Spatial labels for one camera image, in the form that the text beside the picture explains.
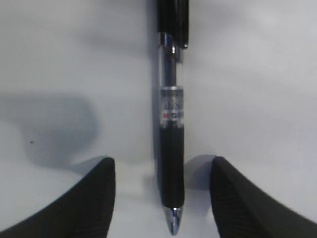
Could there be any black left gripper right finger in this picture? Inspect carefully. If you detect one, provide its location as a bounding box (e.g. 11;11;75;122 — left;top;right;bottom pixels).
210;156;317;238

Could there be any black gel pen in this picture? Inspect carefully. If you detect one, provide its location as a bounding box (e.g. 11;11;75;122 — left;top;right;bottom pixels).
157;0;189;236

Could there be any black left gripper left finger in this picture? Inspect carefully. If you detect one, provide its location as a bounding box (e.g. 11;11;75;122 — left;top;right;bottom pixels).
0;157;116;238

